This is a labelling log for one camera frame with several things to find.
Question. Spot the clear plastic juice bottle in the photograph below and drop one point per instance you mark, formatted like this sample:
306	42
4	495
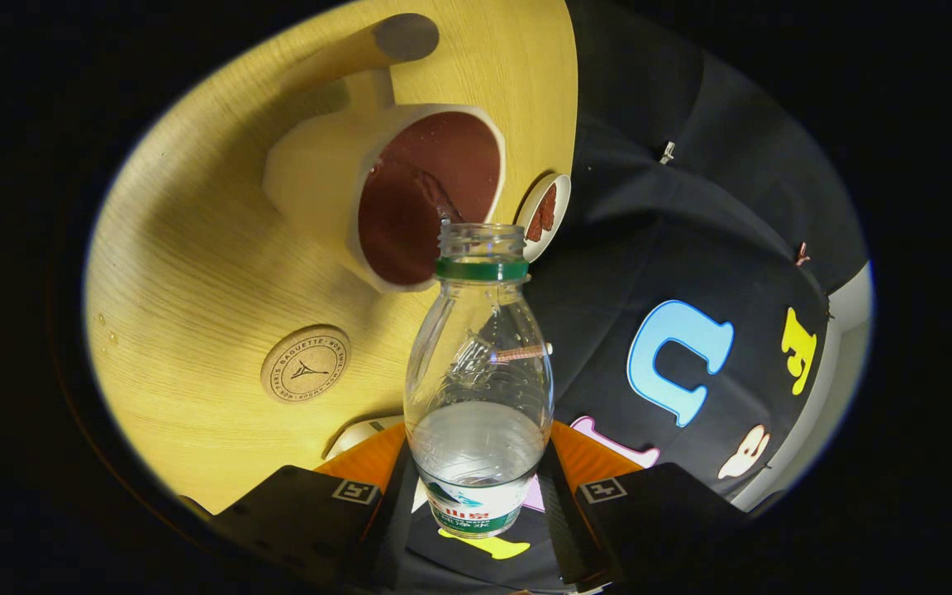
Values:
476	446

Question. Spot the black backdrop cloth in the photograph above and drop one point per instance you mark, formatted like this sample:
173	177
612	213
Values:
649	207

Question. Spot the copper clip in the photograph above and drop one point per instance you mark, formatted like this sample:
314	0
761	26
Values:
802	254

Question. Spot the red-brown meat piece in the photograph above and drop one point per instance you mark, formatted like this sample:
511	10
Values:
533	227
549	207

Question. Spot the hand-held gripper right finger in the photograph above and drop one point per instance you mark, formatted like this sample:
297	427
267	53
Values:
563	525

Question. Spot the white toaster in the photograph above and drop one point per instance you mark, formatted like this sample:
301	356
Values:
360	434

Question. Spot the wooden table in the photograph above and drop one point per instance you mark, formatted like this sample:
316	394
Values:
195	273

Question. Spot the round cork coaster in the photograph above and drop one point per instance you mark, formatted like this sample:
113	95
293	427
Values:
306	364

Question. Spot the white round plate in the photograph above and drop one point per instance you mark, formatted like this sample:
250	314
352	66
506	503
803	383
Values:
530	198

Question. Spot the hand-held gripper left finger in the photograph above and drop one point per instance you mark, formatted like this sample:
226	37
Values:
385	529

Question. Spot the silver clip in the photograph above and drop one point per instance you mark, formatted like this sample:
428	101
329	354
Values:
668	152

